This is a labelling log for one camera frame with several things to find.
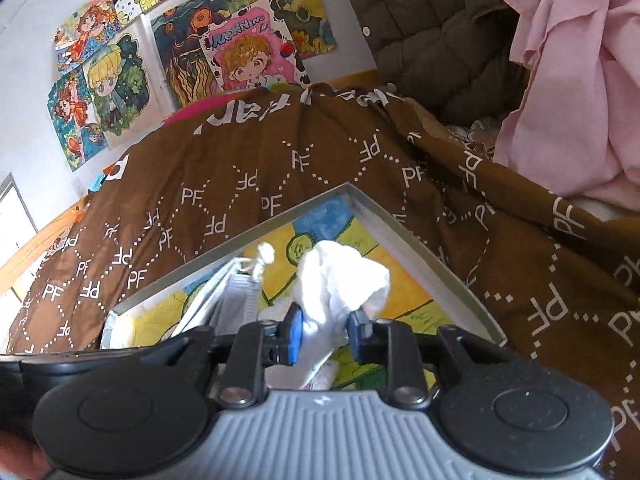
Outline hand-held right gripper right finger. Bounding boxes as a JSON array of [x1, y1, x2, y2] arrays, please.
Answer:
[[346, 310, 507, 408]]

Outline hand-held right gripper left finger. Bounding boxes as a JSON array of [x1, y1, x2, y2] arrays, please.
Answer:
[[150, 305, 306, 406]]

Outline white sock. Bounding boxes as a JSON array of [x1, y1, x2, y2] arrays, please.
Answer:
[[292, 240, 391, 351]]

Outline grey box with colourful drawing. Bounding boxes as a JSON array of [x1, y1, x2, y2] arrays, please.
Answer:
[[100, 182, 508, 393]]

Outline person's left hand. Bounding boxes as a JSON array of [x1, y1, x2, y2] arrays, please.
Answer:
[[0, 432, 53, 480]]

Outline white knotted cloth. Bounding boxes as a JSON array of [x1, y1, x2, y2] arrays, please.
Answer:
[[244, 241, 277, 283]]

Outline brown printed blanket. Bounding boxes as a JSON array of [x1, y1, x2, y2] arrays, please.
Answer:
[[7, 82, 640, 480]]

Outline magenta pillow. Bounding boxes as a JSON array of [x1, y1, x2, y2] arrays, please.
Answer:
[[162, 86, 273, 126]]

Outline orange figure blue poster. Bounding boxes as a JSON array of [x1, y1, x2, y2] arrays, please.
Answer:
[[46, 71, 110, 173]]

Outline pink figure poster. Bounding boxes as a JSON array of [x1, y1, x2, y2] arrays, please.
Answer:
[[204, 1, 313, 95]]

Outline dark orange fish poster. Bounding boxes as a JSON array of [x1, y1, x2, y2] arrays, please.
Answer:
[[150, 0, 228, 109]]

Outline blond figure green poster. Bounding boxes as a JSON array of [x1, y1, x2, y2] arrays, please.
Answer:
[[81, 34, 152, 137]]

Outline yellow and dark poster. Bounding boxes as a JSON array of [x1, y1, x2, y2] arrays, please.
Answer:
[[270, 0, 337, 60]]

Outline olive quilted jacket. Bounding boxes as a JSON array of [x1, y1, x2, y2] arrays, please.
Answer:
[[330, 0, 531, 128]]

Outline pink cloth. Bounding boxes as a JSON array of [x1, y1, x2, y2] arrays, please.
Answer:
[[492, 0, 640, 211]]

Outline orange-haired figure poster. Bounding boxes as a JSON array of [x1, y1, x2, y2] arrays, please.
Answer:
[[54, 0, 123, 73]]

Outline wooden bed rail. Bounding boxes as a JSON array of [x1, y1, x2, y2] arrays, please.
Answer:
[[0, 195, 93, 303]]

